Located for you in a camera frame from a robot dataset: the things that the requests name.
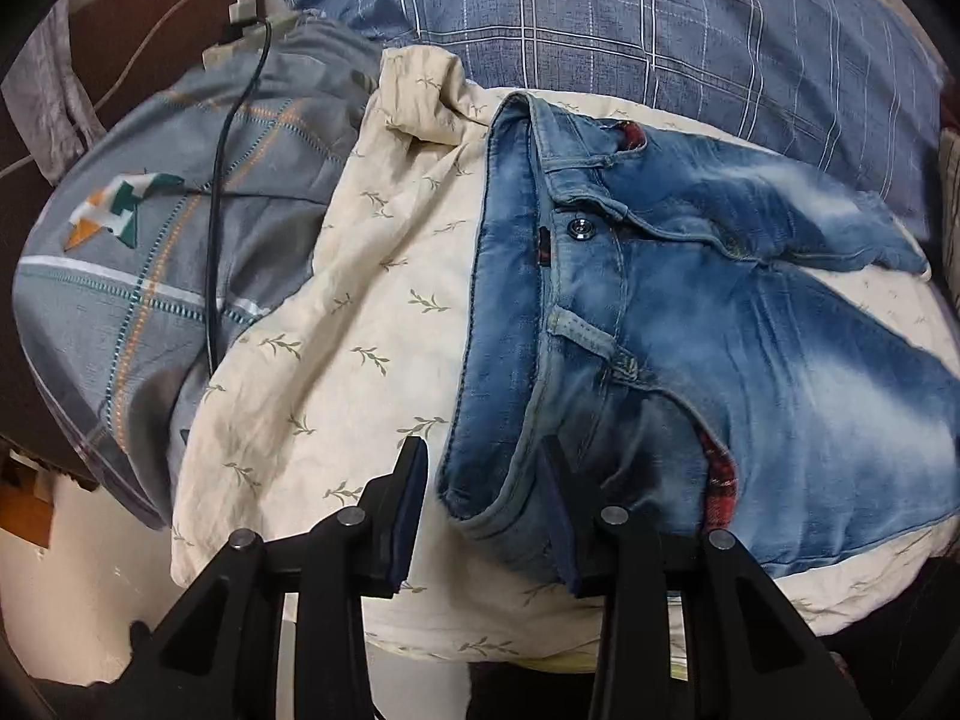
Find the blue denim pants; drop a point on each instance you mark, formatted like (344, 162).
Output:
(675, 315)

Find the brown headboard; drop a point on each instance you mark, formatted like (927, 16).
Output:
(127, 37)

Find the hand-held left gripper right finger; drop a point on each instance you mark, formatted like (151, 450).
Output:
(562, 536)

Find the brown wooden furniture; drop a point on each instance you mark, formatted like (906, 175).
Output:
(26, 484)

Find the cream leaf-print blanket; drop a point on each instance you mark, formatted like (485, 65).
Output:
(337, 360)

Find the white power strip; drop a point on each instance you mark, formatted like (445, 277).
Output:
(251, 41)

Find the blue plaid pillow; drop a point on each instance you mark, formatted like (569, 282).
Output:
(600, 30)

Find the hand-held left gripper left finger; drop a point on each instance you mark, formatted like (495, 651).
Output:
(409, 521)

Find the grey hanging cloth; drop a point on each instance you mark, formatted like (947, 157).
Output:
(52, 112)

